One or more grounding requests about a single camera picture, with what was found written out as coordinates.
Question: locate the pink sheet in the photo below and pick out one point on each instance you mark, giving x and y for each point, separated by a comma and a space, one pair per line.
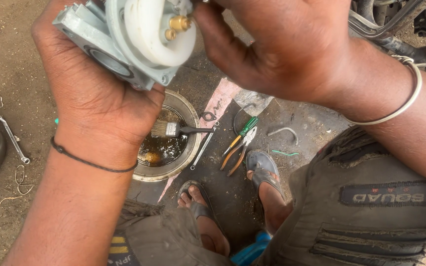
222, 96

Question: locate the person's left foot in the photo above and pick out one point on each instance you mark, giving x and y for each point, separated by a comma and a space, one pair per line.
213, 232

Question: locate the motorcycle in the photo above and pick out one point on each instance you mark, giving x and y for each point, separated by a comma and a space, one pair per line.
390, 26

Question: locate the bent grey metal rod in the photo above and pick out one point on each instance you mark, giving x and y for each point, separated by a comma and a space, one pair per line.
285, 129

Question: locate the slim silver combination wrench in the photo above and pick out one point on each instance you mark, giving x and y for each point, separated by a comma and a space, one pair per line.
202, 147

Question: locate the grey metal carburetor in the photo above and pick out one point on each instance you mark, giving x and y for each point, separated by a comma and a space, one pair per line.
135, 33

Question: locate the crumpled clear plastic bag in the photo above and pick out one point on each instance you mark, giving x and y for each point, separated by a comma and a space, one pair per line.
252, 99

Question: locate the person's right foot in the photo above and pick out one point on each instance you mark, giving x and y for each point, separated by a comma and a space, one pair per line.
276, 207

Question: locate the black rubber mat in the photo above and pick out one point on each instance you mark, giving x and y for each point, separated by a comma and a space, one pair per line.
216, 184

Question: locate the silver open-end wrench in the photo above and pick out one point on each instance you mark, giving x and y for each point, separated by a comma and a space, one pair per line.
12, 138

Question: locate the person's right hand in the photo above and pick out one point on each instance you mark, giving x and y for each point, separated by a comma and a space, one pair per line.
290, 48

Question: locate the person's foot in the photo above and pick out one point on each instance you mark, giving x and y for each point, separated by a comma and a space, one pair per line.
276, 207
213, 232

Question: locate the grey sandal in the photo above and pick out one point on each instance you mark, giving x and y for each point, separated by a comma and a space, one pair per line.
261, 162
200, 210

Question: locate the blue plastic stool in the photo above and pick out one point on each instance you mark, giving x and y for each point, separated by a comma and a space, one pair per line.
252, 251

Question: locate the torn grey trousers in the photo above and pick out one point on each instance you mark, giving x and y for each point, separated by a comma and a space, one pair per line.
364, 229

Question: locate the silver metal bangle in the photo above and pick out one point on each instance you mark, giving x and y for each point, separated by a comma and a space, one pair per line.
414, 92

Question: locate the small black gasket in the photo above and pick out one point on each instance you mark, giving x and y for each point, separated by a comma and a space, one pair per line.
208, 116

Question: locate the person's left hand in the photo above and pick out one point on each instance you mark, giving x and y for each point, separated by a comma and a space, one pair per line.
87, 103

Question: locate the metal bowl with dark oil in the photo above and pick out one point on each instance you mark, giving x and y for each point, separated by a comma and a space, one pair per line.
190, 122

